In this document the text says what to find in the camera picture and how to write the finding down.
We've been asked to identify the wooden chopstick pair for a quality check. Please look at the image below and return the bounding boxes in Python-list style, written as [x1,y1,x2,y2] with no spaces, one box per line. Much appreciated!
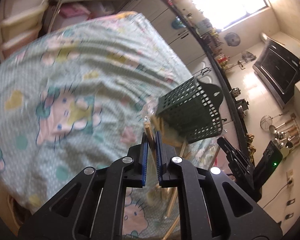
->
[143,121,161,205]

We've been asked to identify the dark green perforated utensil basket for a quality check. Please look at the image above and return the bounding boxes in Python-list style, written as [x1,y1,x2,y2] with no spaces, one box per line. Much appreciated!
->
[156,77,224,144]

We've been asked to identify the black kitchen countertop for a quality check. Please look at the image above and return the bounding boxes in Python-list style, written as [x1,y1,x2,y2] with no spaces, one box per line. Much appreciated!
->
[161,0,250,157]

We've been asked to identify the black box with green light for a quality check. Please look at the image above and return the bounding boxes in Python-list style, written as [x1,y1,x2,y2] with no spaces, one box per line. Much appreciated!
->
[253,141,283,191]

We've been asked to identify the green hanging spatula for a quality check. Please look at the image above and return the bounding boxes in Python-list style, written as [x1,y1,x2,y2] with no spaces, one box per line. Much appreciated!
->
[280,142,300,159]

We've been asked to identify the hanging metal ladle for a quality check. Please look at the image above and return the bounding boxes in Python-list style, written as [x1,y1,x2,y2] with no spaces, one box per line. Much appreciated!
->
[269,119,294,134]

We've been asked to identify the loose wooden chopsticks on table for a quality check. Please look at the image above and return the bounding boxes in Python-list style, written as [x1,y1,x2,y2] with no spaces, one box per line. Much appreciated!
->
[162,141,191,240]

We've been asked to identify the black range hood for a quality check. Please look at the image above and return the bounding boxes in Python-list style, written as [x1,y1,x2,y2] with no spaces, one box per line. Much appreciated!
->
[253,38,300,108]

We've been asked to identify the Hello Kitty patterned tablecloth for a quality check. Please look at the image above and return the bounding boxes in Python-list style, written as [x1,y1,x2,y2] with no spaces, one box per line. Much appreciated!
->
[0,11,221,240]

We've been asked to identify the blue bag on cabinet door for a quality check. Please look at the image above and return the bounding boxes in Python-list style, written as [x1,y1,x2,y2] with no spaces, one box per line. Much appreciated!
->
[171,17,185,30]

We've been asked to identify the pink lidded storage bin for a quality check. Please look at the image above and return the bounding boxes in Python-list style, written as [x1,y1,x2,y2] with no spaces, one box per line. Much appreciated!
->
[51,3,90,31]

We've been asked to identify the hanging wire strainer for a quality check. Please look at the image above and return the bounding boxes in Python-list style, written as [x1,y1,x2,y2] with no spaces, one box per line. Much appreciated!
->
[260,115,274,131]

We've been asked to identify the wall power socket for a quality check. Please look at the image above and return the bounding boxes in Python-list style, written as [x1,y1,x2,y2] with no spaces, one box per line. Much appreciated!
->
[286,169,294,187]

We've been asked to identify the round wall ventilation fan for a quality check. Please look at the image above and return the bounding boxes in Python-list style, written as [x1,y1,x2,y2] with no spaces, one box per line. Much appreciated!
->
[224,32,241,47]

